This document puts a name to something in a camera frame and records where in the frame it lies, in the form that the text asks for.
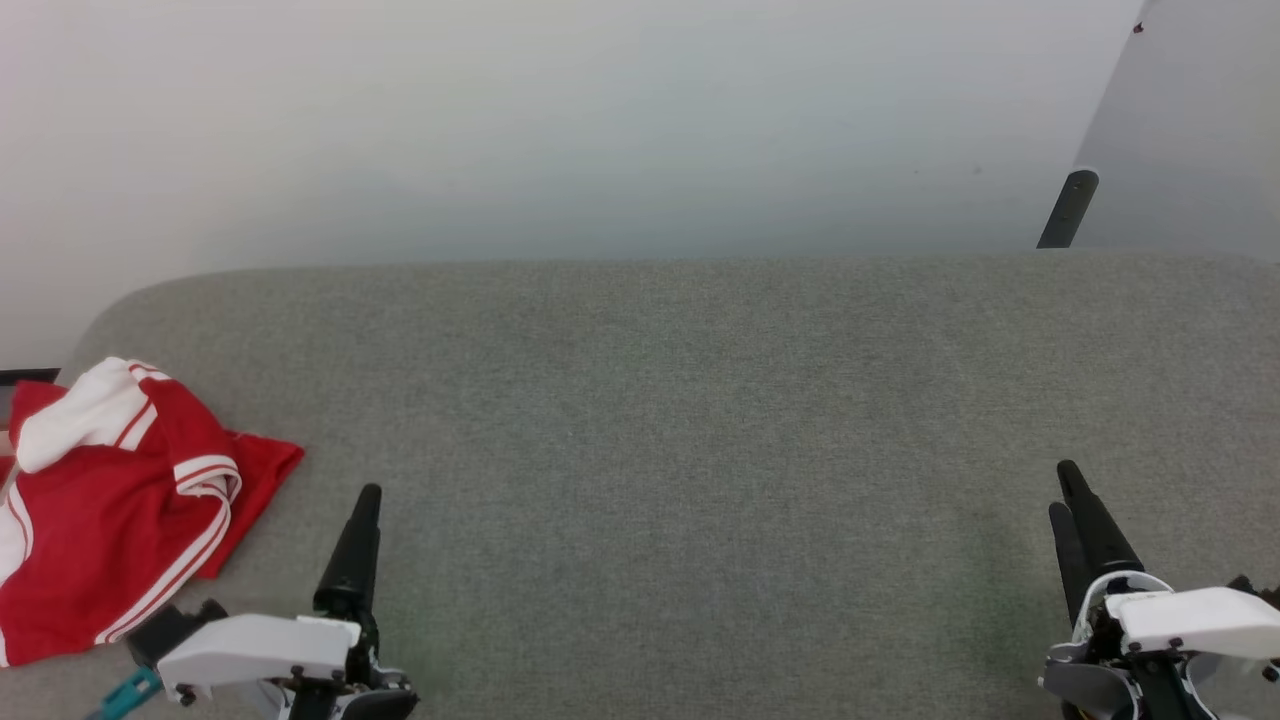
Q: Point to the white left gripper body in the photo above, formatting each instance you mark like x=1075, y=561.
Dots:
x=260, y=645

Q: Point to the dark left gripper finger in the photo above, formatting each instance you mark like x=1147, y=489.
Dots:
x=350, y=560

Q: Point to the grey fabric sofa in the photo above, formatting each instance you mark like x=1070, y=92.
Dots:
x=700, y=450

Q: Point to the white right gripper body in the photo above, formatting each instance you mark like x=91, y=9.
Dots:
x=1190, y=625

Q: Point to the black flat bar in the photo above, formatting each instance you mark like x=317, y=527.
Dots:
x=28, y=377

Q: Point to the red Bulls basketball jersey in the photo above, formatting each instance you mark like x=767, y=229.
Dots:
x=100, y=520

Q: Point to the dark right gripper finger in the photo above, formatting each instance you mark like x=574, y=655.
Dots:
x=1100, y=530
x=1070, y=565

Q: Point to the dark rounded metal bracket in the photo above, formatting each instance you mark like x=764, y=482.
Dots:
x=1068, y=208

